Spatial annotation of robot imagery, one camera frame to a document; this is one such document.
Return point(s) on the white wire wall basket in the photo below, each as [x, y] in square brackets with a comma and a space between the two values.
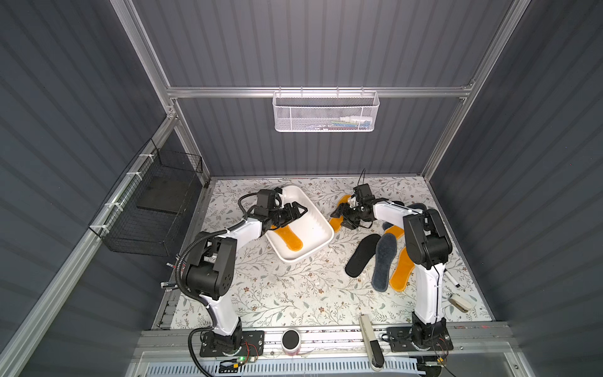
[325, 111]

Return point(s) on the black wire side basket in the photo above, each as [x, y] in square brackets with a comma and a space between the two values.
[153, 205]

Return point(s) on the black insole front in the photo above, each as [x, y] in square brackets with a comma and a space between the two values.
[364, 252]

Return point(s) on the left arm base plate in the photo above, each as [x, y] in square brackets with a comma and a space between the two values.
[245, 343]

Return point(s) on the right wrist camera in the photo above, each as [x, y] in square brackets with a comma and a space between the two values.
[363, 194]

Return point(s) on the grey fleece insole front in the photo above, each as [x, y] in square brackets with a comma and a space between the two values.
[385, 252]

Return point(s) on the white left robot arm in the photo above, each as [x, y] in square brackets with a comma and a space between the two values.
[204, 271]

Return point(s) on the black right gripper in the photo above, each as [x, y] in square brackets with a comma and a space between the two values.
[351, 215]

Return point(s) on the white plastic storage box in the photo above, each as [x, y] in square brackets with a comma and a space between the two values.
[312, 228]

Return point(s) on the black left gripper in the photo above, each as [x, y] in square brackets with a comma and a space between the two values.
[283, 214]

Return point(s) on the orange insole box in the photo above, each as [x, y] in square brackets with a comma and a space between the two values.
[336, 222]

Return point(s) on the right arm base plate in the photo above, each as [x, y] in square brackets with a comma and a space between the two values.
[416, 338]

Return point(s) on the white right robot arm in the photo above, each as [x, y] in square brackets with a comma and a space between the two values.
[428, 246]

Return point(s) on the white black handheld scraper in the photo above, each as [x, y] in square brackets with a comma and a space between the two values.
[371, 343]

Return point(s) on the orange insole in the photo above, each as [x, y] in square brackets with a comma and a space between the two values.
[405, 266]
[395, 231]
[291, 240]

